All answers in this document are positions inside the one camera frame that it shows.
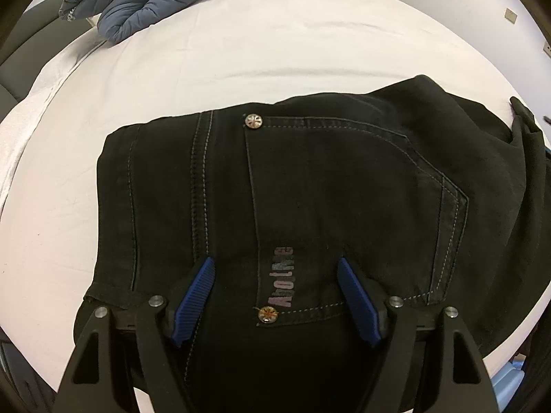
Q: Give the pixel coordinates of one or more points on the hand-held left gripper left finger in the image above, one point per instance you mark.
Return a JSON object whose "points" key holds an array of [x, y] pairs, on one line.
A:
{"points": [[193, 303]]}

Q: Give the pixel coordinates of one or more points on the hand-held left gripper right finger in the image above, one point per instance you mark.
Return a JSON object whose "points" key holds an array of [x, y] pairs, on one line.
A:
{"points": [[359, 305]]}

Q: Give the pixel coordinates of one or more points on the black pants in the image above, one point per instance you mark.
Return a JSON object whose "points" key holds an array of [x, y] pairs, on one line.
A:
{"points": [[327, 206]]}

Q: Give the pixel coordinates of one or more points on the light blue container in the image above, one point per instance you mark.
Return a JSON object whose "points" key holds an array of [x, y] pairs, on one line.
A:
{"points": [[508, 380]]}

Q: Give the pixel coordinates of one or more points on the white sheet-covered table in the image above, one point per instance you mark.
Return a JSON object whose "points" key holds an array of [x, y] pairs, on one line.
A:
{"points": [[224, 64]]}

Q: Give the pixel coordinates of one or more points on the dark grey chair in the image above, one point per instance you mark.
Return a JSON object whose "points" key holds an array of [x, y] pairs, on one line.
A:
{"points": [[23, 38]]}

